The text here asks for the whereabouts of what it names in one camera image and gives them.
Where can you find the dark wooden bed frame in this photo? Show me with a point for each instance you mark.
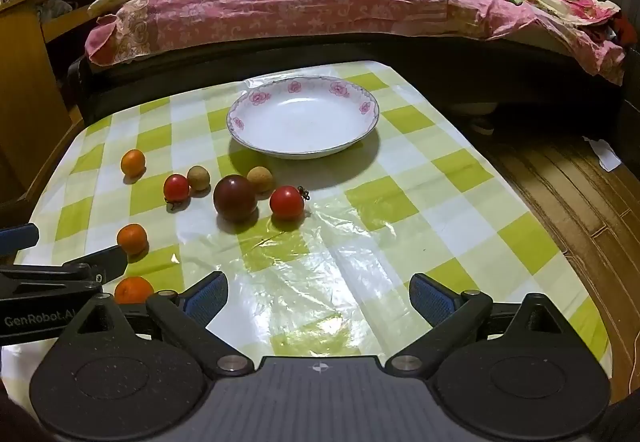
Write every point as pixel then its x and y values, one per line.
pixel 500 71

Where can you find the white floral rimmed plate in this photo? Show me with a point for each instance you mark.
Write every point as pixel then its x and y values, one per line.
pixel 305 121

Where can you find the dark purple tomato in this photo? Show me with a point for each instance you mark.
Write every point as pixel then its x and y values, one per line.
pixel 235 198

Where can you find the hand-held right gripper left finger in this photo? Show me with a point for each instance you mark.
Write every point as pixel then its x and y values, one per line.
pixel 204 298

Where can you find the red cherry tomato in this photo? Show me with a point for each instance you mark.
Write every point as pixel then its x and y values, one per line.
pixel 176 188
pixel 287 203

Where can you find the small orange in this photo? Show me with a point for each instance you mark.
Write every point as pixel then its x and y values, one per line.
pixel 132 162
pixel 134 289

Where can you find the wooden cabinet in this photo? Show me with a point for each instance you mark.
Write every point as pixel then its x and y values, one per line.
pixel 25 96

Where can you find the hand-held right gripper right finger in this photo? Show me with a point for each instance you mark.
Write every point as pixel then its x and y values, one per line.
pixel 431 298

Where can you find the slipper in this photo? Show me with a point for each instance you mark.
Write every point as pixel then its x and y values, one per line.
pixel 482 124

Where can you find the pink floral blanket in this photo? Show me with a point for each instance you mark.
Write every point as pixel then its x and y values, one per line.
pixel 300 6

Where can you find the dark red clothing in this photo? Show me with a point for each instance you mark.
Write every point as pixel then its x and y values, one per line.
pixel 623 29

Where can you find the brown longan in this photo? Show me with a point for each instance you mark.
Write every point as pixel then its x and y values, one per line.
pixel 198 178
pixel 260 179

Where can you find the white paper scrap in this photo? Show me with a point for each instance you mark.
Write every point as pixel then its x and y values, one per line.
pixel 603 154

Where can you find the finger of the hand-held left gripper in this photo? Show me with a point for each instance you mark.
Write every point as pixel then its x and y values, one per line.
pixel 17 238
pixel 107 262

